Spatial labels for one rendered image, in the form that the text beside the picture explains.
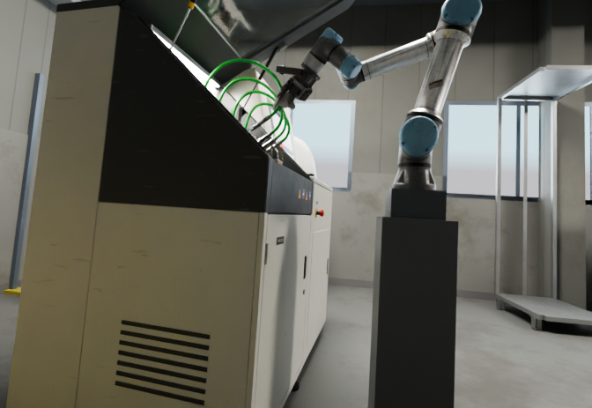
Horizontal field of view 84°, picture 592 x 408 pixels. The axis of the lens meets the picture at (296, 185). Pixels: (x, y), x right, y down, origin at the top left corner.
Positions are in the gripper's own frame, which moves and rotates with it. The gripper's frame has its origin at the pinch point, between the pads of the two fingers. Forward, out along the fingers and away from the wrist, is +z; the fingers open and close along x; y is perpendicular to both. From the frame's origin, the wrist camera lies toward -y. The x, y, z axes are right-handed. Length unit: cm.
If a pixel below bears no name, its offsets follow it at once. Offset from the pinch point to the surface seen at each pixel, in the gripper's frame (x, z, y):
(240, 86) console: 31, 15, -40
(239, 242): -45, 24, 38
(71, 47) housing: -45, 24, -56
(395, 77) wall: 289, -43, -42
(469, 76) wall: 312, -93, 18
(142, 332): -57, 63, 36
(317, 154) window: 241, 77, -42
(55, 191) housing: -57, 60, -21
